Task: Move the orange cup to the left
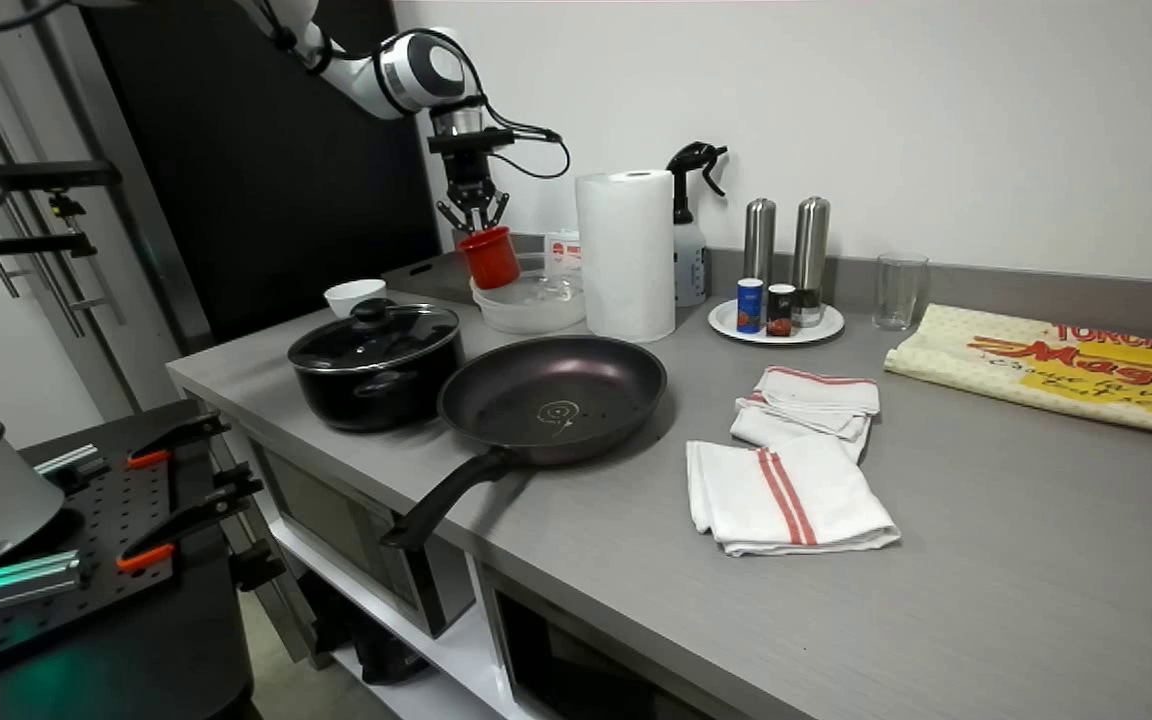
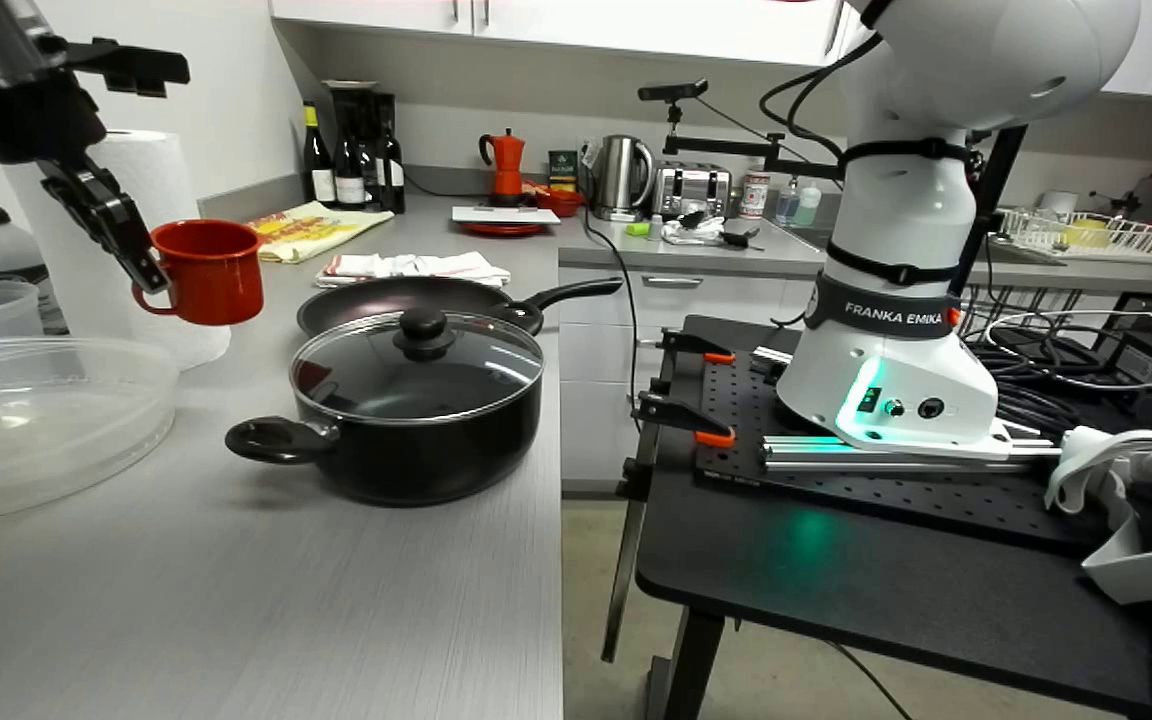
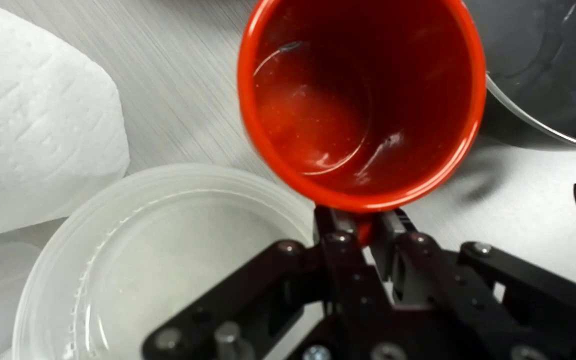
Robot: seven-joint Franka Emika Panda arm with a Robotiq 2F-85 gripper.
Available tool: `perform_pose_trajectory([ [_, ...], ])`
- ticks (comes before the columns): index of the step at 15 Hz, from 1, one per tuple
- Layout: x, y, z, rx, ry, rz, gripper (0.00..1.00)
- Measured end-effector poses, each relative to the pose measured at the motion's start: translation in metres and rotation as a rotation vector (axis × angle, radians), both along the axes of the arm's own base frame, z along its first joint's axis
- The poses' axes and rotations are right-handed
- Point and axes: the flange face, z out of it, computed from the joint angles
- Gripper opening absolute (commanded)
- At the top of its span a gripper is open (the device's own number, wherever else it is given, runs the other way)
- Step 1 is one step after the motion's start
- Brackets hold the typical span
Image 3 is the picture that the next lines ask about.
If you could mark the white paper towel roll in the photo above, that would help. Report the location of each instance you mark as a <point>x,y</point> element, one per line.
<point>34,120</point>

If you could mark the orange ceramic cup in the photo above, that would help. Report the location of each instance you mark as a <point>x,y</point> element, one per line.
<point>361,100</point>

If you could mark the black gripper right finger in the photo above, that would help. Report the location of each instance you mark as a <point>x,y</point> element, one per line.
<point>489,307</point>

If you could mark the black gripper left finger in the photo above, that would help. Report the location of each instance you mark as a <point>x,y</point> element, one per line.
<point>301,307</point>

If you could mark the clear plastic container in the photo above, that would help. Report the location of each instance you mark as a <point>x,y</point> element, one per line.
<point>168,266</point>

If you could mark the dark metal pan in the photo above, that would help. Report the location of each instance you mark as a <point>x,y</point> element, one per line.
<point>548,53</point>

